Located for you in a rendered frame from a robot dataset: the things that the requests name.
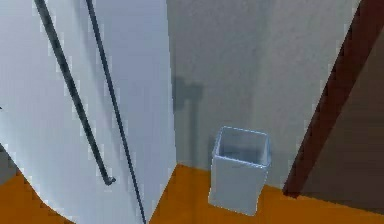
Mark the white fridge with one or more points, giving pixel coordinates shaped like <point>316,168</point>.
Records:
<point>140,83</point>

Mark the pale blue square bin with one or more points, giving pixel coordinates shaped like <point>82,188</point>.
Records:
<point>238,180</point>

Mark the dark brown room door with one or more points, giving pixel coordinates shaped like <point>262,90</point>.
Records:
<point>353,140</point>

